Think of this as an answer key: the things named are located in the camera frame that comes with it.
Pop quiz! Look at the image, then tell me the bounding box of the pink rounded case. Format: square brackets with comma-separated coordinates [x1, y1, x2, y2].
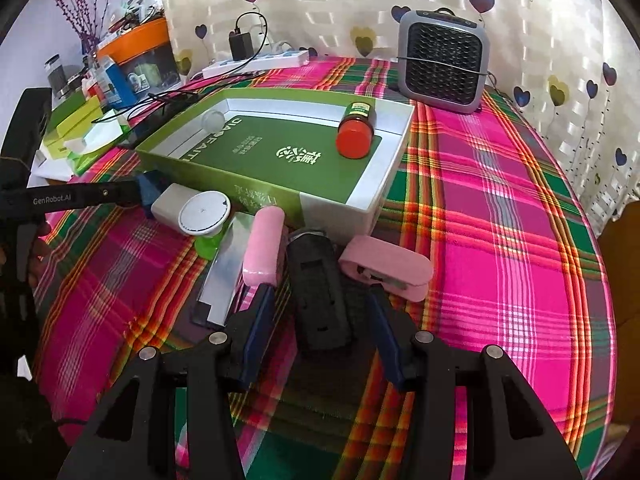
[243, 206, 285, 287]

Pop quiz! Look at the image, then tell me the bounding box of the black rectangular device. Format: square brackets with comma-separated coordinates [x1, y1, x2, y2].
[286, 229, 349, 352]

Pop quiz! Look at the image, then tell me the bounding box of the pink stapler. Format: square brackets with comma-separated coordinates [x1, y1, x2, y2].
[338, 235, 434, 302]

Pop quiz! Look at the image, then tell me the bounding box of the blue small box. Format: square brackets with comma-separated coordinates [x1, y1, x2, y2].
[136, 170, 170, 220]

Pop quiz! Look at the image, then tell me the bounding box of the person's hand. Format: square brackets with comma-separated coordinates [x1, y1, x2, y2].
[28, 221, 52, 289]

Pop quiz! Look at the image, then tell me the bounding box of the yellow green box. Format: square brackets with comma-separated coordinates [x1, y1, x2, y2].
[42, 91, 103, 159]

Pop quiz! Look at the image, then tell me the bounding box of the clear glass jar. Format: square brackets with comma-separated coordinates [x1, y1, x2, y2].
[44, 54, 67, 98]

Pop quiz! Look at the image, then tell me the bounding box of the silver flat box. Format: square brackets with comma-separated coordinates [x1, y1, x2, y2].
[191, 212, 254, 328]

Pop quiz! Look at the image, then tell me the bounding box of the white tissue pack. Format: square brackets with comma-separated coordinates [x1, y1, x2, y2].
[63, 118, 128, 177]

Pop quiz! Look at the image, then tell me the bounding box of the blue carton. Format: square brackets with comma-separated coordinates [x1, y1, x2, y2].
[96, 56, 137, 110]

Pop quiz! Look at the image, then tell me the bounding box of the black flat phone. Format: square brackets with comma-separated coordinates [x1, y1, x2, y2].
[118, 91, 200, 150]

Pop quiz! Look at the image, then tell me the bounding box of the white square box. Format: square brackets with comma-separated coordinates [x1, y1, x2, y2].
[151, 183, 198, 232]

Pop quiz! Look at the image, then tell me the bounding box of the purple branch decoration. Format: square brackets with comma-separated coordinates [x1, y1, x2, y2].
[46, 0, 124, 57]

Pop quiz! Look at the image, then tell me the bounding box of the orange lid storage box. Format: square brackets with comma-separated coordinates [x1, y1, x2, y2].
[98, 18, 181, 100]

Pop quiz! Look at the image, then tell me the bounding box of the white round disc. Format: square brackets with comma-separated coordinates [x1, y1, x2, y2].
[178, 191, 231, 237]

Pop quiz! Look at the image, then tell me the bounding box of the plaid tablecloth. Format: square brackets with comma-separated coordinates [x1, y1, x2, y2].
[35, 90, 616, 479]

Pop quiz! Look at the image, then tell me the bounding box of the black power adapter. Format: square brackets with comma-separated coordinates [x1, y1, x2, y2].
[229, 29, 254, 61]

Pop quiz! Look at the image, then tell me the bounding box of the green and white box tray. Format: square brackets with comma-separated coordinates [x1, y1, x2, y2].
[136, 88, 414, 245]

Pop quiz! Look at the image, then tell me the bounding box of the red lid brown jar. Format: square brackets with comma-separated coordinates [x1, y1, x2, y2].
[335, 101, 375, 159]

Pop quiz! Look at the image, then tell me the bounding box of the white power strip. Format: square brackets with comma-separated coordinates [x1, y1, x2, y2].
[202, 50, 309, 78]

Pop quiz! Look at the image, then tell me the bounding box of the grey space heater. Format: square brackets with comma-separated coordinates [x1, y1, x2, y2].
[397, 8, 490, 115]

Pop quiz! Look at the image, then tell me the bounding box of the heart pattern curtain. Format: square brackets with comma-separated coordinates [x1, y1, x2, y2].
[162, 0, 639, 231]

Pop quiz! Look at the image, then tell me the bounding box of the black cable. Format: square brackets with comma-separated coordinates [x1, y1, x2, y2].
[92, 8, 271, 126]

